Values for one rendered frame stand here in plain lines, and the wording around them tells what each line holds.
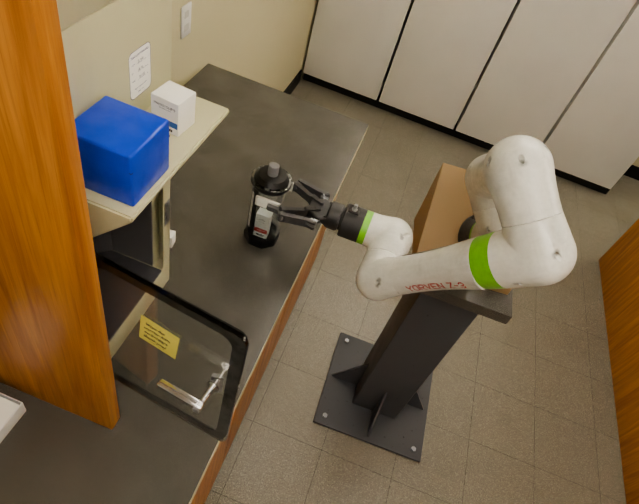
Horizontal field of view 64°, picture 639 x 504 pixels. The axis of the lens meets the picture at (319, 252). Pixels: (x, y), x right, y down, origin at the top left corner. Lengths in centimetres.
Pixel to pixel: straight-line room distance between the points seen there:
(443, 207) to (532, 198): 64
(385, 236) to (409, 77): 271
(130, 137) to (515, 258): 69
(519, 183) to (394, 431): 157
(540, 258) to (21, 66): 82
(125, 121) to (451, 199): 108
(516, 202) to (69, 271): 74
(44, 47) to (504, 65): 348
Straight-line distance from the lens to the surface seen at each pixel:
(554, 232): 100
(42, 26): 53
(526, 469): 259
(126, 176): 72
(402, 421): 238
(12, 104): 60
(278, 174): 135
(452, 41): 379
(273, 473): 217
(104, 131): 74
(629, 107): 403
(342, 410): 231
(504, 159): 99
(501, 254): 102
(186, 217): 154
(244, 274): 141
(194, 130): 90
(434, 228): 158
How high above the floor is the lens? 204
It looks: 47 degrees down
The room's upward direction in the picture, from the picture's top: 19 degrees clockwise
